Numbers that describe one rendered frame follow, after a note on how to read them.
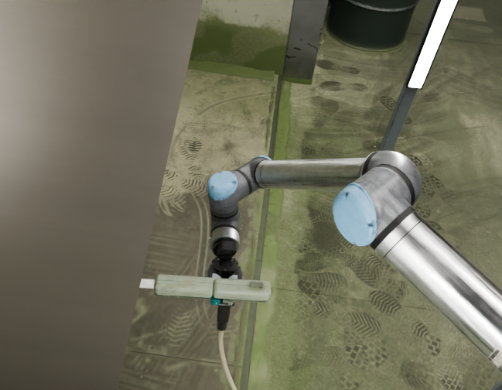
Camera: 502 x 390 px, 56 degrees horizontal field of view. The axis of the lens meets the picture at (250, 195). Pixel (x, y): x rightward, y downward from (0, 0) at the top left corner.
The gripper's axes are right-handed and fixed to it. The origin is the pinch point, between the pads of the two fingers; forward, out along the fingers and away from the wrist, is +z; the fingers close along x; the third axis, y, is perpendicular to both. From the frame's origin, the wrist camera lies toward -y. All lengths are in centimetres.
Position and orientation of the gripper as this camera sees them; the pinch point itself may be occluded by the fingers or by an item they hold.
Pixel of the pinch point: (224, 298)
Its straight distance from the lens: 130.4
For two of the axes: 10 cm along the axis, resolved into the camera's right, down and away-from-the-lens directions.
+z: 0.3, 6.7, -7.4
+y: -1.3, 7.4, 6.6
